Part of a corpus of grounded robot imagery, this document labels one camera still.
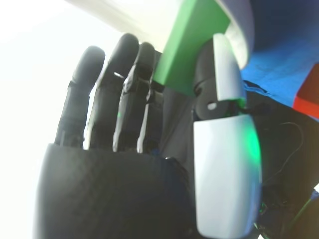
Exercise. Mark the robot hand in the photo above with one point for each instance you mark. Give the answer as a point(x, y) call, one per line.
point(112, 186)

